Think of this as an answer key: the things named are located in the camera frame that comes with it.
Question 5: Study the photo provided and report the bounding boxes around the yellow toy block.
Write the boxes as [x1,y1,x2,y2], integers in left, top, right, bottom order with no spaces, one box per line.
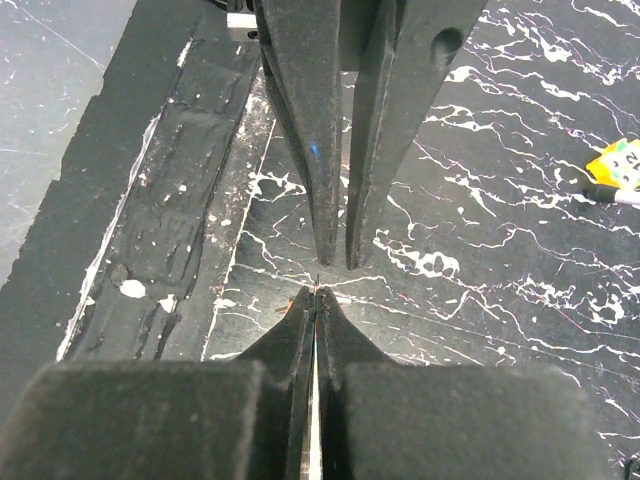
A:
[586,138,639,190]

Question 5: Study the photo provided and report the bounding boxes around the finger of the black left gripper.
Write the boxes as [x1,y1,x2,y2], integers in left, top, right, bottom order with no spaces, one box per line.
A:
[254,1,342,265]
[346,0,486,269]

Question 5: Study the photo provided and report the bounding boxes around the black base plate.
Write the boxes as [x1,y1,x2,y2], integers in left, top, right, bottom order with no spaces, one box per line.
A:
[1,1,274,416]

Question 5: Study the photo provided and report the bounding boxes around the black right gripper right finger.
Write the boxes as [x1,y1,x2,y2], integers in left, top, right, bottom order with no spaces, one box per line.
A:
[317,289,611,479]

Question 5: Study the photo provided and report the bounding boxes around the lilac music stand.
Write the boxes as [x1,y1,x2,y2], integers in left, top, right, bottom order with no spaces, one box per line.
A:
[584,185,640,206]

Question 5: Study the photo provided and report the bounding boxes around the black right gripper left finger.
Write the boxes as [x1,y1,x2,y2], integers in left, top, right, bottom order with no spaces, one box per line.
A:
[1,289,315,479]

